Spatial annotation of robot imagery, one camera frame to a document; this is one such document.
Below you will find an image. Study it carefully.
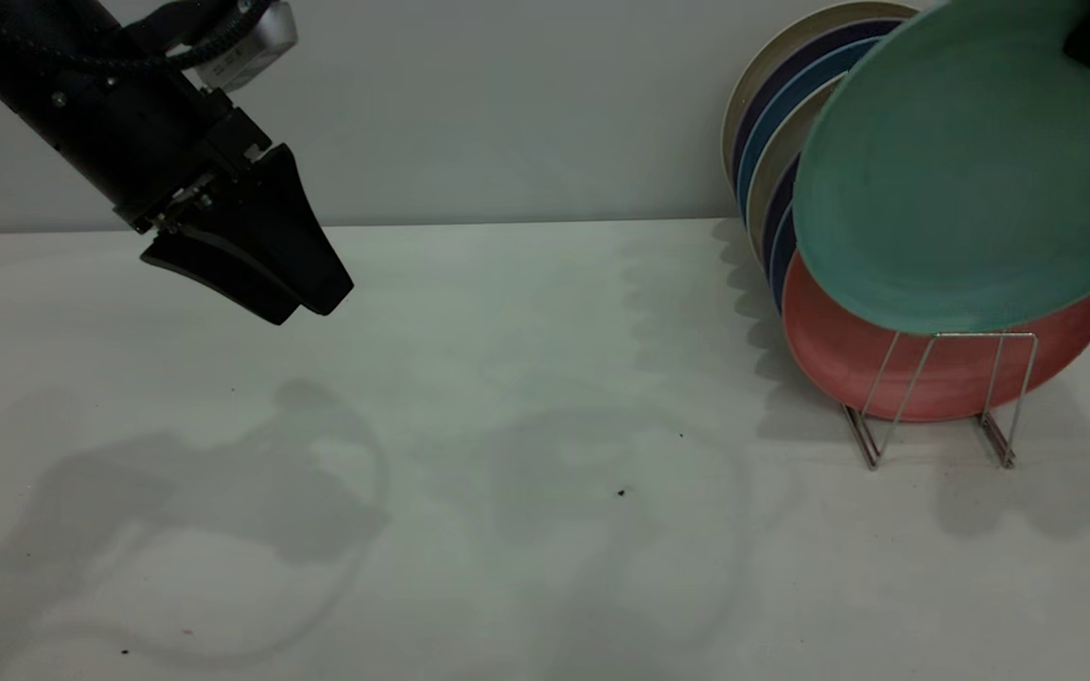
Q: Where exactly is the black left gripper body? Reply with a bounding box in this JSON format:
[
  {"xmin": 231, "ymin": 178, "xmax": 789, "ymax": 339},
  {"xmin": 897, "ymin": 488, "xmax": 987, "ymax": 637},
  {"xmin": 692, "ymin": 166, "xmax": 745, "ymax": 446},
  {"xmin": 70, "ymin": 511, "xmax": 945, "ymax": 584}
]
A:
[{"xmin": 39, "ymin": 52, "xmax": 273, "ymax": 235}]

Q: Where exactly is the beige round plate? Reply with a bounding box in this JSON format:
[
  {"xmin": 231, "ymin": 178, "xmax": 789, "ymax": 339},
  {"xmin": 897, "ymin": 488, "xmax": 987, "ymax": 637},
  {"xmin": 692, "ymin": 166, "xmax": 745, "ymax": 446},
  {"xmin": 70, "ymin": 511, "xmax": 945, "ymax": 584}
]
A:
[
  {"xmin": 721, "ymin": 2, "xmax": 924, "ymax": 190},
  {"xmin": 746, "ymin": 74, "xmax": 844, "ymax": 266}
]

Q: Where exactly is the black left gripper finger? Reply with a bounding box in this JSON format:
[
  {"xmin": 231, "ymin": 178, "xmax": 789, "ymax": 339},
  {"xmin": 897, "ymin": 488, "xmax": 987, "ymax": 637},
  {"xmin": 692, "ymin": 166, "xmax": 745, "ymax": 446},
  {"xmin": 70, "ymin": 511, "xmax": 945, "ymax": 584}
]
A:
[
  {"xmin": 141, "ymin": 227, "xmax": 302, "ymax": 325},
  {"xmin": 185, "ymin": 144, "xmax": 354, "ymax": 316}
]

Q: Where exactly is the teal blue round plate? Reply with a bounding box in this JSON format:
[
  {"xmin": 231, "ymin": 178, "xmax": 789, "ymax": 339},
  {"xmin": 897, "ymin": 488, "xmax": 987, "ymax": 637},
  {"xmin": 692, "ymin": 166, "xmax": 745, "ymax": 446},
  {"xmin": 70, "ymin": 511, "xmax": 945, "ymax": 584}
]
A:
[{"xmin": 737, "ymin": 38, "xmax": 877, "ymax": 223}]

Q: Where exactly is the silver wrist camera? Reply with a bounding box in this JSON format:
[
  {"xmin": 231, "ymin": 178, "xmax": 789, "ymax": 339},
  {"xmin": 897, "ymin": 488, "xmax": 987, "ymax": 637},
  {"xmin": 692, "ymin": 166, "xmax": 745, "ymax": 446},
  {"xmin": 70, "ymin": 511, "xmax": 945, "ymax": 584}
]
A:
[{"xmin": 193, "ymin": 0, "xmax": 299, "ymax": 94}]

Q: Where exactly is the black braided cable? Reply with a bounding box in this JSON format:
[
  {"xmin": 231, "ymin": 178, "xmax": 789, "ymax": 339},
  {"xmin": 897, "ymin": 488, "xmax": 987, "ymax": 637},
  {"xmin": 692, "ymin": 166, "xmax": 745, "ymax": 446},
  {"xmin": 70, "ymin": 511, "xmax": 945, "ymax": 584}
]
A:
[{"xmin": 0, "ymin": 0, "xmax": 277, "ymax": 73}]

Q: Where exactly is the dark purple round plate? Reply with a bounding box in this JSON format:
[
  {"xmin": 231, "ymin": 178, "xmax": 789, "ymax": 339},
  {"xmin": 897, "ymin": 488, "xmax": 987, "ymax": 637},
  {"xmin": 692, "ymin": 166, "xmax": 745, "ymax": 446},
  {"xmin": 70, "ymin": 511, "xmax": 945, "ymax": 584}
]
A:
[{"xmin": 761, "ymin": 156, "xmax": 801, "ymax": 271}]

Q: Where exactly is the green round plate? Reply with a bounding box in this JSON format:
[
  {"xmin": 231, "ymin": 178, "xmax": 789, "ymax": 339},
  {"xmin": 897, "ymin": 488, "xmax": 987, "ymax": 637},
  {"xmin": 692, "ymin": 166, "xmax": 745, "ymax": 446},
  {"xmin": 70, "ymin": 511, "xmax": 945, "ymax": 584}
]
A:
[{"xmin": 793, "ymin": 0, "xmax": 1090, "ymax": 334}]

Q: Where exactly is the dark navy round plate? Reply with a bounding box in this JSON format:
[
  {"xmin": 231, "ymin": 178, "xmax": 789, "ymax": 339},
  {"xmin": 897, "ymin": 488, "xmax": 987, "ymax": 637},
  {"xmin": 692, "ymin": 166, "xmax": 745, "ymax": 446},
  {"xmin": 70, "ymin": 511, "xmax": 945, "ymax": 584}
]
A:
[{"xmin": 730, "ymin": 19, "xmax": 905, "ymax": 181}]

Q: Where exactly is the pink round plate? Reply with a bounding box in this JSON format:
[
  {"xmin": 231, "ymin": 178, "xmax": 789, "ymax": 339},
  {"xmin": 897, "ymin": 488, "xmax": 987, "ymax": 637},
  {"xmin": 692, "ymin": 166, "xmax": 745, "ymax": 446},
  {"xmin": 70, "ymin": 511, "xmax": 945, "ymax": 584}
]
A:
[{"xmin": 781, "ymin": 251, "xmax": 1090, "ymax": 424}]

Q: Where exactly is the metal wire plate rack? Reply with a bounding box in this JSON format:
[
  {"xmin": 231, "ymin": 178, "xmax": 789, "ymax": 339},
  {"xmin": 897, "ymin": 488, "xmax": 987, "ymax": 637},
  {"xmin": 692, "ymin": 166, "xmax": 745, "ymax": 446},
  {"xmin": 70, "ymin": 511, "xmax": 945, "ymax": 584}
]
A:
[{"xmin": 838, "ymin": 331, "xmax": 1038, "ymax": 471}]

